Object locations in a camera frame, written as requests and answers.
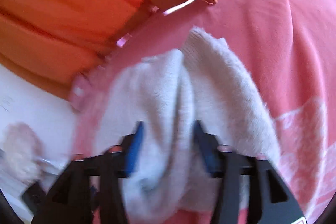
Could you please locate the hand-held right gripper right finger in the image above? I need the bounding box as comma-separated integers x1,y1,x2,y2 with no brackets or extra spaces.
193,120,306,224

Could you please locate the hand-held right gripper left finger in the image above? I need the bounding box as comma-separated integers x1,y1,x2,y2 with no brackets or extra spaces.
33,120,145,224

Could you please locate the pink sweater with black hearts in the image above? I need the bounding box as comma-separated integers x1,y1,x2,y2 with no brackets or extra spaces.
94,26,283,224

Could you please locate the pink blanket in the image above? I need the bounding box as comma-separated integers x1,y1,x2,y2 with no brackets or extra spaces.
70,0,336,224

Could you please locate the pink polka dot cloth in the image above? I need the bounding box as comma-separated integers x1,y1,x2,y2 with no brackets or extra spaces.
69,73,93,112

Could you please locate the orange curtain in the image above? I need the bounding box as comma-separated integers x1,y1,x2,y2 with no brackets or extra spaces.
0,0,263,109

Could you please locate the pale pink fuzzy cloth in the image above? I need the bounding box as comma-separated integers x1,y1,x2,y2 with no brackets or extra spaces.
3,121,45,182

